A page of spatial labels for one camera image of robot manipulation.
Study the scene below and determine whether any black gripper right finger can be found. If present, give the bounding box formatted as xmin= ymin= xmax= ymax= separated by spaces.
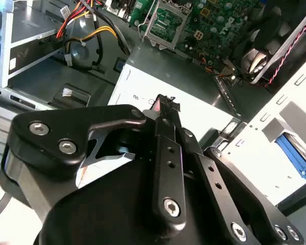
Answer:
xmin=171 ymin=97 xmax=305 ymax=245

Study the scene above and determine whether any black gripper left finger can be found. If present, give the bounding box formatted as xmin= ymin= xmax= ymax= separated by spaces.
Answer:
xmin=9 ymin=93 xmax=187 ymax=231

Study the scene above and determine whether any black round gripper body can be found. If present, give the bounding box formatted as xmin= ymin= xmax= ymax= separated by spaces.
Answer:
xmin=33 ymin=156 xmax=232 ymax=245

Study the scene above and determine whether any hard disk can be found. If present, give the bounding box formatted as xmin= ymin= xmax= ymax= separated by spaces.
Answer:
xmin=274 ymin=131 xmax=306 ymax=193

